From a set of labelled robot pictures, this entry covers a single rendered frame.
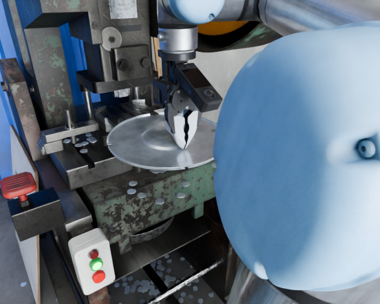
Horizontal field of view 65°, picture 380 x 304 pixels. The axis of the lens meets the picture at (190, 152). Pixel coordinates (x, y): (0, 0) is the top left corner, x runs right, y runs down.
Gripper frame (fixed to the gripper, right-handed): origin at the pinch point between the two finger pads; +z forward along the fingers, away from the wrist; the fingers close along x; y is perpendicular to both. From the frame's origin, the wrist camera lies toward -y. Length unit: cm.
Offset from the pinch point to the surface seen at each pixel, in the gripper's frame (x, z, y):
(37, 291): 38, 71, 46
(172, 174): -3.3, 15.0, 11.2
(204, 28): -33, -20, 36
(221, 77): -141, 36, 150
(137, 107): -4.4, 1.4, 32.6
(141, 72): -2.0, -11.5, 23.3
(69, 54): -15, 3, 147
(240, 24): -33.0, -21.9, 18.8
